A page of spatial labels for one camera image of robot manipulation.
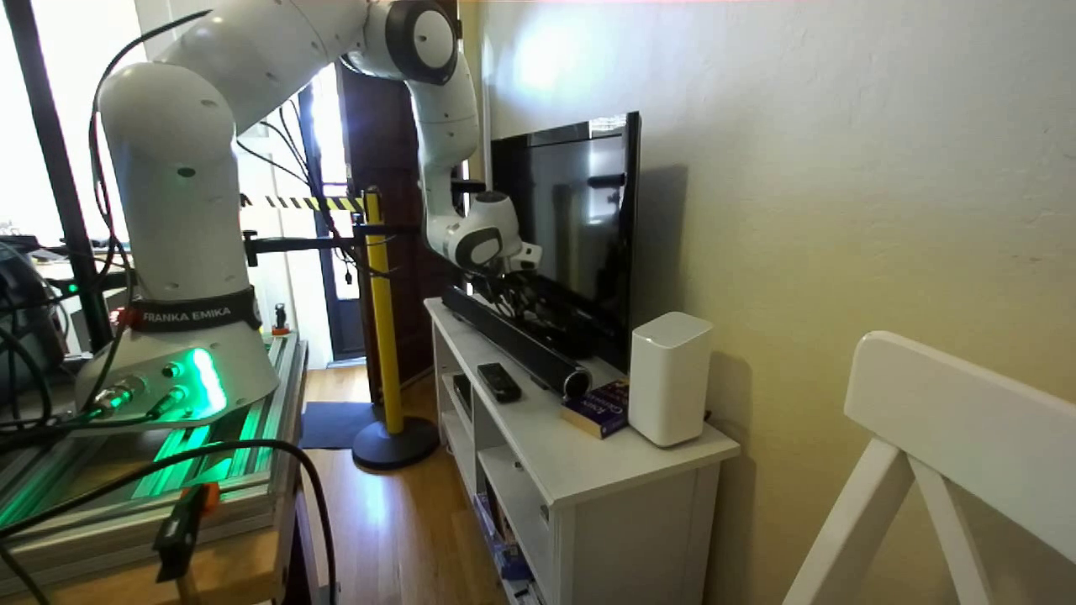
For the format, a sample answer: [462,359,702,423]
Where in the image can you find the yellow black hazard tape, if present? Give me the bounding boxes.
[235,193,373,220]

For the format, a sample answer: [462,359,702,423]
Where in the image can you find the thick black looped cable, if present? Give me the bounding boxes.
[0,437,344,605]

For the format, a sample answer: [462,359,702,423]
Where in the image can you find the white TV stand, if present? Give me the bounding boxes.
[419,292,743,605]

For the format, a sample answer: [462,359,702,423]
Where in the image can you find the yellow post black base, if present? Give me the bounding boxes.
[349,184,445,474]

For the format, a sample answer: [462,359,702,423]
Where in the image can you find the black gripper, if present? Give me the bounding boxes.
[480,259,556,318]

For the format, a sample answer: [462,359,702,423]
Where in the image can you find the black upright pole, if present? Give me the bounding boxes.
[0,0,118,353]

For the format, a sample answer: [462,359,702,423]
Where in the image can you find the white wooden chair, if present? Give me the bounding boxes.
[780,325,1076,605]

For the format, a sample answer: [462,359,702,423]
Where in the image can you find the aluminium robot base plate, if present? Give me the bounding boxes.
[0,325,312,564]

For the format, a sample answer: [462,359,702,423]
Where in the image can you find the blue floor mat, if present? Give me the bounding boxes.
[293,398,379,454]

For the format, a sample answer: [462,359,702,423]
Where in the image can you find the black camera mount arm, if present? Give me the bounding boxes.
[238,220,425,271]

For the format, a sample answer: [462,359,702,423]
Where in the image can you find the black flat screen TV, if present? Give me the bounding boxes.
[486,107,645,370]

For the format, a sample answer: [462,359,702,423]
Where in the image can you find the black equipment box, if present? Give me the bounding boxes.
[0,234,75,433]

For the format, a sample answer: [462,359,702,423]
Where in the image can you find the purple book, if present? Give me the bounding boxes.
[558,378,634,442]

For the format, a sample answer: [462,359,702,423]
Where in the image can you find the black remote control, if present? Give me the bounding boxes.
[474,359,527,407]

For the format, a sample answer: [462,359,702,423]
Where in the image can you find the black soundbar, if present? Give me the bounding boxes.
[436,286,595,404]

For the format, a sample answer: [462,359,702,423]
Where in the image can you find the white router box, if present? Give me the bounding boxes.
[627,308,721,454]

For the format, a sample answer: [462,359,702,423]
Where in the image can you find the black orange clamp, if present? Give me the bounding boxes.
[149,478,224,584]

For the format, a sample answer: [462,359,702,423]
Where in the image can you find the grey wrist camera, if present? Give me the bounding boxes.
[506,238,547,277]

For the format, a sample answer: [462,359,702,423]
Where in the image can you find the dark brown door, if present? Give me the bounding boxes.
[332,62,436,387]

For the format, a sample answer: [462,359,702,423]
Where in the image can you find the blue shelf items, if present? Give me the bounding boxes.
[471,486,544,605]

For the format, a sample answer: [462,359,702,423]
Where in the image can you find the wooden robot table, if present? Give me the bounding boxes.
[0,507,303,605]

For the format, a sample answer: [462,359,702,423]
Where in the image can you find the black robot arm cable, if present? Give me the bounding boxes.
[85,6,215,295]

